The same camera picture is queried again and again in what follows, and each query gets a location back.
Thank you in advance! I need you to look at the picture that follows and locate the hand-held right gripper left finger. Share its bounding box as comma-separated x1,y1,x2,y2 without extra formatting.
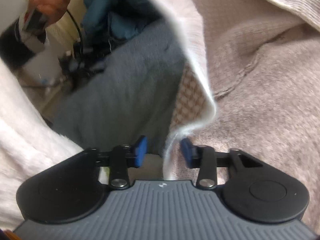
84,135,148,190

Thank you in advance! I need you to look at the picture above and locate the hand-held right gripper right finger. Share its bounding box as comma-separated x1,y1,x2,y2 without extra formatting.
180,138,264,190

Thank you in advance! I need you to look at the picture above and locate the beige houndstooth knit sweater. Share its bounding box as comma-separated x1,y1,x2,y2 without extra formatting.
0,0,320,232

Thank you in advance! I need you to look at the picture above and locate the person's left hand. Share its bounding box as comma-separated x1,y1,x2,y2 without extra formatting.
29,0,84,25

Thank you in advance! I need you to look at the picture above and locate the blue pillow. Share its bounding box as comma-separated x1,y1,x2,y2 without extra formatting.
81,0,163,40

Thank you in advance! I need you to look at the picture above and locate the grey bed blanket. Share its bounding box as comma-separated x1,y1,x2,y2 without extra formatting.
52,21,187,155

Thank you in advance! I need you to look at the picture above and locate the dark blurred clutter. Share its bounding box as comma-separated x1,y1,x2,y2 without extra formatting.
58,40,112,80

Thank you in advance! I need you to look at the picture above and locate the black cable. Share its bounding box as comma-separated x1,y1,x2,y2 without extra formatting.
65,9,84,65

